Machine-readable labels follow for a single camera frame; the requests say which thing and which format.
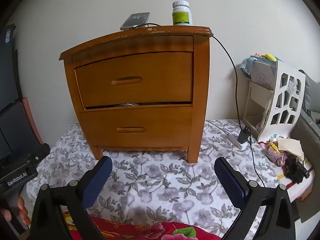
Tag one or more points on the black charger adapter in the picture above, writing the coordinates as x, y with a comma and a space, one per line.
243, 135

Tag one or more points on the white power strip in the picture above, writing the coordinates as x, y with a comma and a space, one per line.
235, 137

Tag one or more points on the teal cloth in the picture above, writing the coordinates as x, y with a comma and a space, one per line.
246, 67

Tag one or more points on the black remote control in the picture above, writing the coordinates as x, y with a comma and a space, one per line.
303, 168

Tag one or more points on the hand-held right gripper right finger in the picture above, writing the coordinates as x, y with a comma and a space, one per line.
230, 182

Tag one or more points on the person's left hand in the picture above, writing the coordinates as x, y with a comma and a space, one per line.
24, 212

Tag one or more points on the yellow plastic item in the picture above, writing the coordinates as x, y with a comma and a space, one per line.
270, 57

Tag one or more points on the beige cloth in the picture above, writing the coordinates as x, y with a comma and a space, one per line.
290, 146

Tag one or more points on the black cloth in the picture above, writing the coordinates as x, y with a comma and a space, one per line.
292, 170

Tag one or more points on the smartphone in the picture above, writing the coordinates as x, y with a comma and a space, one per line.
135, 20

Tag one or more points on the striped knit mat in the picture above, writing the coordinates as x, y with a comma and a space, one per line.
303, 181

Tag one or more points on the white pill bottle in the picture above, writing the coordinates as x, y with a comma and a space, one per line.
181, 15

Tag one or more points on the wooden nightstand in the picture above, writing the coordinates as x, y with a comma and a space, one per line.
200, 80

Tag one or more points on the grey floral quilt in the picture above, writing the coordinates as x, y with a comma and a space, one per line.
162, 180

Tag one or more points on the pink round case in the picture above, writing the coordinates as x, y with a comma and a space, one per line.
282, 159

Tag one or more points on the colourful checkered box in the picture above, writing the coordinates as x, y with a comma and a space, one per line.
272, 155

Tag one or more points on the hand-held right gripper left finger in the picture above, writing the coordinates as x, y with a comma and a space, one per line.
100, 180

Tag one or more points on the red floral blanket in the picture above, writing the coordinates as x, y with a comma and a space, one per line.
150, 231

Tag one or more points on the white cutout rack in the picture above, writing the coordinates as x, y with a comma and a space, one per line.
277, 70

